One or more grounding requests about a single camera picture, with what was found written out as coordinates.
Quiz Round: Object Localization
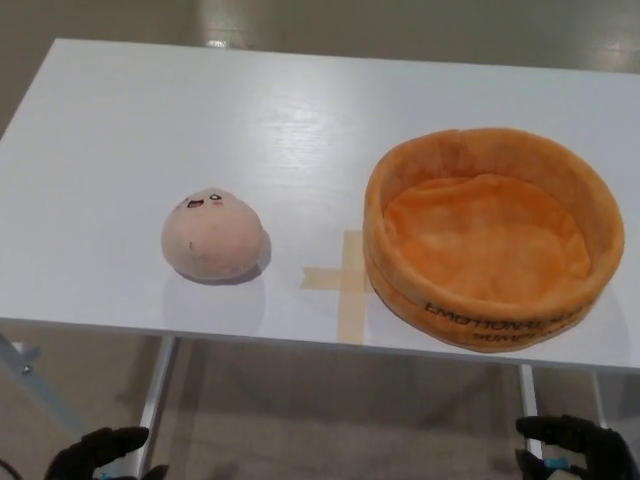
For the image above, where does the beige masking tape cross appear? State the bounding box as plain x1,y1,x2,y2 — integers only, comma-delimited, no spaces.
299,230,373,345

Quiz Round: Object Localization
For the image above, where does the pink round plush toy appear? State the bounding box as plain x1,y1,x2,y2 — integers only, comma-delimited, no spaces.
159,187,266,288

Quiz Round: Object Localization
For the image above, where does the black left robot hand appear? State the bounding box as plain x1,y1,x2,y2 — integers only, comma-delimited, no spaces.
41,426,170,480

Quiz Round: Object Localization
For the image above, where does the grey metal diagonal brace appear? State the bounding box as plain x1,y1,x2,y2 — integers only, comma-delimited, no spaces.
0,330,101,454

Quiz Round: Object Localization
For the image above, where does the white metal table leg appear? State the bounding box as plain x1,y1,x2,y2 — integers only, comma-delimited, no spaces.
517,363,545,456
135,335,181,480

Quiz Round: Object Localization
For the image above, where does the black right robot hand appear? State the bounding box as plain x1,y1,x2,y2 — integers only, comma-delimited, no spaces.
514,413,640,480

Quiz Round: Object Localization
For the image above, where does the orange plush round basket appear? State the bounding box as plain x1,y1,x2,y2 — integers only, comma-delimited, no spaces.
363,127,626,354

